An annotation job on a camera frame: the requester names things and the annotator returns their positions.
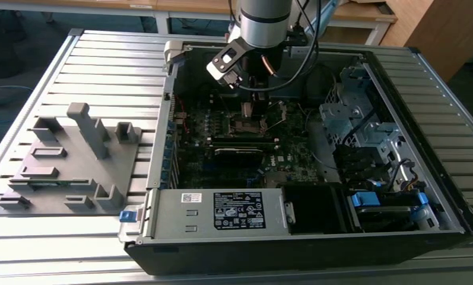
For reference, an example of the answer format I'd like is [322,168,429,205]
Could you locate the metal socket cover frame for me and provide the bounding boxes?
[267,100,289,119]

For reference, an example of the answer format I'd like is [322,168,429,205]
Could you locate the metal wire locking lever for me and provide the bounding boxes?
[217,95,233,116]
[266,113,289,131]

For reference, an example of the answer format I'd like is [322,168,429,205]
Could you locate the metal CPU socket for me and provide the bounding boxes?
[227,111,271,137]

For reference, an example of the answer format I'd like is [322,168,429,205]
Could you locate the black RAM slot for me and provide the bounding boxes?
[210,140,279,148]
[209,135,277,143]

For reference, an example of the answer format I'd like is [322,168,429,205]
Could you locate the pale blue teach pendant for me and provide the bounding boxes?
[299,0,340,36]

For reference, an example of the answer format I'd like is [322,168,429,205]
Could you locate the silver metal drive cage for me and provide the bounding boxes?
[318,64,408,167]

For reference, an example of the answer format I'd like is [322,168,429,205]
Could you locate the grey case latch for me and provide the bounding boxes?
[163,40,194,74]

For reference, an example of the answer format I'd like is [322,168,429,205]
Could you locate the wooden top desk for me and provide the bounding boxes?
[0,0,170,33]
[167,0,398,45]

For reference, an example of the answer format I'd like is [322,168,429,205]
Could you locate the green motherboard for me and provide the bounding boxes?
[167,94,332,189]

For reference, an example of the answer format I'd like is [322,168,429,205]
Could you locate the black graphics card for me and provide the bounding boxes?
[214,147,267,176]

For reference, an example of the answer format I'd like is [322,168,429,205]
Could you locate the black disk bay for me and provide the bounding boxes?
[333,145,392,191]

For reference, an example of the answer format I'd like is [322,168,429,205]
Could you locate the wooden cabinet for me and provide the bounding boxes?
[381,0,473,83]

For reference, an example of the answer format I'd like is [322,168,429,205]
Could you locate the black plastic shroud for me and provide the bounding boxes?
[282,183,350,235]

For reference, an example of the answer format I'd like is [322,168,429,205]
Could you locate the black power supply label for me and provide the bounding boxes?
[214,191,266,230]

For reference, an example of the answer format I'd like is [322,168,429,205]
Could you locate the blue disk carrier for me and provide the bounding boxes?
[349,191,433,234]

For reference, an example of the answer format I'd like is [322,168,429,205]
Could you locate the grey power supply unit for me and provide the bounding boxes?
[139,187,297,240]

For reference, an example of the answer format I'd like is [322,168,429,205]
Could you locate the black hard disk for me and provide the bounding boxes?
[357,207,414,232]

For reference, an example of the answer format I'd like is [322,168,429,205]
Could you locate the grey plastic parts rack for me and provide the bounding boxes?
[0,102,145,216]

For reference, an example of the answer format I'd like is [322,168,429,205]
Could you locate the black open PC case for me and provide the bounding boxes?
[117,40,473,277]

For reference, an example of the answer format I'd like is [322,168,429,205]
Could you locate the green RAM stick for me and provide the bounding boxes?
[28,179,74,189]

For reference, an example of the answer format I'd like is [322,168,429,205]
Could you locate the black looped case cable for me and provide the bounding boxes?
[302,64,337,108]

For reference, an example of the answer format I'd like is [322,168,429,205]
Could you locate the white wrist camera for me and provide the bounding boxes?
[206,44,245,89]

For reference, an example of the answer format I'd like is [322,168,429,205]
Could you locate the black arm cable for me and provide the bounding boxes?
[230,0,322,91]

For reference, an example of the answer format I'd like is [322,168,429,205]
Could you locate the grey braided wire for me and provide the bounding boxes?
[298,103,325,127]

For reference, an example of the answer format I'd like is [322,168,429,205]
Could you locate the black drive data cable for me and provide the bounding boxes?
[341,108,378,146]

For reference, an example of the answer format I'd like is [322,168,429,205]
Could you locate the black drive power cable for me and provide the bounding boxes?
[389,158,421,194]

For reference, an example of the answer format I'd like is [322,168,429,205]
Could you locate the blue floor cable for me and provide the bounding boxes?
[0,84,36,93]

